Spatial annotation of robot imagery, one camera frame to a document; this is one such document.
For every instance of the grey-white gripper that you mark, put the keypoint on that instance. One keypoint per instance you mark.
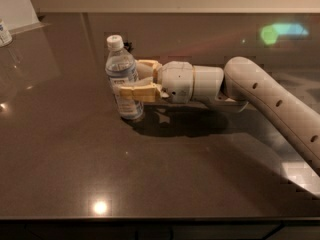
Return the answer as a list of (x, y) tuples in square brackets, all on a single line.
[(175, 80)]

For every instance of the clear blue-labelled plastic bottle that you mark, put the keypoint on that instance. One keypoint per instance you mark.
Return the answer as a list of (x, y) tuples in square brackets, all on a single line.
[(121, 69)]

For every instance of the grey-white robot arm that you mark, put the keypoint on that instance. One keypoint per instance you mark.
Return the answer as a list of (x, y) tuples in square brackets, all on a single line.
[(230, 89)]

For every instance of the white container at left edge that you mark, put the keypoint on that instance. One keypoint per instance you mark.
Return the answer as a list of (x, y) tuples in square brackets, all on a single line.
[(5, 36)]

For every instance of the white slanted board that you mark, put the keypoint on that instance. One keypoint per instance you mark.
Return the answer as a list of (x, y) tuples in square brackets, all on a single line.
[(19, 16)]

